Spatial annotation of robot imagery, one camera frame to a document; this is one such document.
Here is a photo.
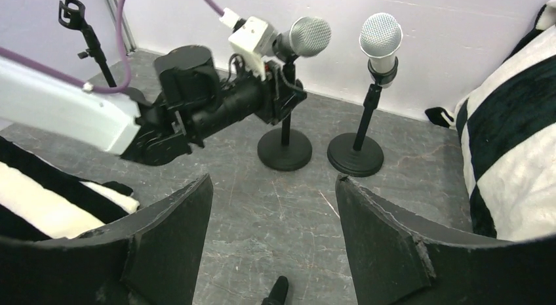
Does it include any black white checkered pillow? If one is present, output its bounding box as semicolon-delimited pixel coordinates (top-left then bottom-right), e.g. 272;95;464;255
426;0;555;241

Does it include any silver grey microphone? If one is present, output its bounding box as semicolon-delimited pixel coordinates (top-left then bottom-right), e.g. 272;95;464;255
272;16;332;62

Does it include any white microphone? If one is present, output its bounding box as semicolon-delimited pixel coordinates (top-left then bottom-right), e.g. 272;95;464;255
359;12;403;88

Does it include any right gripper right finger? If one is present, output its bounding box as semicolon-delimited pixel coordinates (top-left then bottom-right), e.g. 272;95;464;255
335;174;555;304

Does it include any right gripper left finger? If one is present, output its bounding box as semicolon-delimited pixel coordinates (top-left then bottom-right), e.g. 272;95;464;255
1;174;213;304

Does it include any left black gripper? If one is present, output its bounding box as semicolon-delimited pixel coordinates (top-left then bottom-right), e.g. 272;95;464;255
255;60;308;125

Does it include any black microphone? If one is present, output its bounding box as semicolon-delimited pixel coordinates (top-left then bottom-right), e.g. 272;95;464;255
261;275;289;305

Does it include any black mic stand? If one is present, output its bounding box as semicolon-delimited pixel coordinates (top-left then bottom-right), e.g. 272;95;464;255
257;55;313;173
327;58;399;177
58;0;117;87

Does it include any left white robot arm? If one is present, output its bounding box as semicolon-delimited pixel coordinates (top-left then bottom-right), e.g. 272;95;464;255
1;45;307;166

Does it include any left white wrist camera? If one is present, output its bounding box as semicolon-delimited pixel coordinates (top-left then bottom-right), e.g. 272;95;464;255
219;8;278;81

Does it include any black white striped cloth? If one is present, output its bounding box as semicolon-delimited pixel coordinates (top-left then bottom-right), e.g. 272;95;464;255
1;138;140;241

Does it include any black mic stand back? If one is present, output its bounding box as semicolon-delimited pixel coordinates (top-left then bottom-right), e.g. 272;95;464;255
58;0;117;87

